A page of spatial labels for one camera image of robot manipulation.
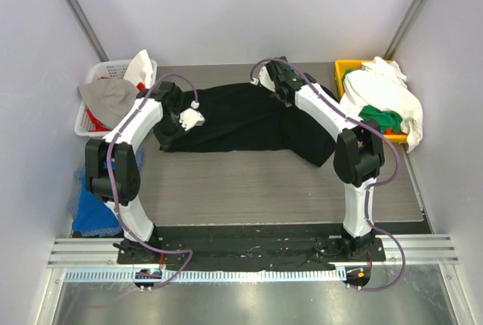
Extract black t shirt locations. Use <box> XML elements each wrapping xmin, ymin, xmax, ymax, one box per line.
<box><xmin>153</xmin><ymin>83</ymin><xmax>336</xmax><ymax>167</ymax></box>

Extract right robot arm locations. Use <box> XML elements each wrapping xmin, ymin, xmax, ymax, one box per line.
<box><xmin>260</xmin><ymin>58</ymin><xmax>385</xmax><ymax>261</ymax></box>

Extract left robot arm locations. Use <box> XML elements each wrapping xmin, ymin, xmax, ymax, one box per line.
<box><xmin>85</xmin><ymin>76</ymin><xmax>204</xmax><ymax>264</ymax></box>

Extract yellow plastic bin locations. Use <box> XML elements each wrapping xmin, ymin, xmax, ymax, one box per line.
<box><xmin>334</xmin><ymin>60</ymin><xmax>407</xmax><ymax>144</ymax></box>

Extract white and red garment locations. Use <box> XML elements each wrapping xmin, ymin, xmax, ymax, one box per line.
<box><xmin>85</xmin><ymin>49</ymin><xmax>158</xmax><ymax>132</ymax></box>

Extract beige grey shirt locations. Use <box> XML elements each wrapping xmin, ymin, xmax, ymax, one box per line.
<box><xmin>78</xmin><ymin>78</ymin><xmax>139</xmax><ymax>129</ymax></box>

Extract white plastic laundry basket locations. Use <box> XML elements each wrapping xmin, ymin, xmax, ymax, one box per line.
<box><xmin>73</xmin><ymin>58</ymin><xmax>158</xmax><ymax>138</ymax></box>

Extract white t shirt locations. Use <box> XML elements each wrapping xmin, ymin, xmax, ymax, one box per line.
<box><xmin>340</xmin><ymin>57</ymin><xmax>423</xmax><ymax>152</ymax></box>

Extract blue checkered shirt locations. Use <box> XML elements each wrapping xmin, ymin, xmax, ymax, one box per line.
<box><xmin>67</xmin><ymin>147</ymin><xmax>146</xmax><ymax>238</ymax></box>

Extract green t shirt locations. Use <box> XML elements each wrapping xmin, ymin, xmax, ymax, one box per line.
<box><xmin>358</xmin><ymin>105</ymin><xmax>402</xmax><ymax>134</ymax></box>

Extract solid blue shirt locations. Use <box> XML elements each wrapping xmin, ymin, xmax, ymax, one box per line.
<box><xmin>72</xmin><ymin>168</ymin><xmax>122</xmax><ymax>232</ymax></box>

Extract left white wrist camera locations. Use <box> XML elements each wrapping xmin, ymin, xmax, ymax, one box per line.
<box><xmin>179</xmin><ymin>101</ymin><xmax>205</xmax><ymax>131</ymax></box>

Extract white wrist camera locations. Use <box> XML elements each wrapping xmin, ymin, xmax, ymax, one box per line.
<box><xmin>179</xmin><ymin>101</ymin><xmax>205</xmax><ymax>131</ymax></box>
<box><xmin>251</xmin><ymin>61</ymin><xmax>281</xmax><ymax>93</ymax></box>

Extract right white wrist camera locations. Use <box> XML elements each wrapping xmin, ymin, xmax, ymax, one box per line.
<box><xmin>251</xmin><ymin>61</ymin><xmax>281</xmax><ymax>93</ymax></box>

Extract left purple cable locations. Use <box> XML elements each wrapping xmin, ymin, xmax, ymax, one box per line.
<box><xmin>105</xmin><ymin>73</ymin><xmax>201</xmax><ymax>290</ymax></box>

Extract purple cable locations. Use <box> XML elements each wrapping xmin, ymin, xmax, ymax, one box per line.
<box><xmin>105</xmin><ymin>73</ymin><xmax>201</xmax><ymax>290</ymax></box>
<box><xmin>250</xmin><ymin>57</ymin><xmax>408</xmax><ymax>293</ymax></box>

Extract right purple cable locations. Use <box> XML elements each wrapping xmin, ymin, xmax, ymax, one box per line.
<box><xmin>250</xmin><ymin>57</ymin><xmax>408</xmax><ymax>293</ymax></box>

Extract aluminium rail frame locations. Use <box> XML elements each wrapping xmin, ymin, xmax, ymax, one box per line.
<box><xmin>47</xmin><ymin>235</ymin><xmax>458</xmax><ymax>268</ymax></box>

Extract white slotted cable duct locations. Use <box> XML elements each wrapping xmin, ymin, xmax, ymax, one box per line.
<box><xmin>64</xmin><ymin>267</ymin><xmax>346</xmax><ymax>286</ymax></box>

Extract left corner aluminium post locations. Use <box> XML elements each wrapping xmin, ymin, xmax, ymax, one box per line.
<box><xmin>65</xmin><ymin>0</ymin><xmax>109</xmax><ymax>62</ymax></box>

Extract corner aluminium post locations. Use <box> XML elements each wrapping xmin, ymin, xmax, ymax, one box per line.
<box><xmin>65</xmin><ymin>0</ymin><xmax>109</xmax><ymax>62</ymax></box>
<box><xmin>383</xmin><ymin>0</ymin><xmax>427</xmax><ymax>60</ymax></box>

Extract right corner aluminium post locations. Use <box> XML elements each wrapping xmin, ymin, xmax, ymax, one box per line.
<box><xmin>383</xmin><ymin>0</ymin><xmax>427</xmax><ymax>60</ymax></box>

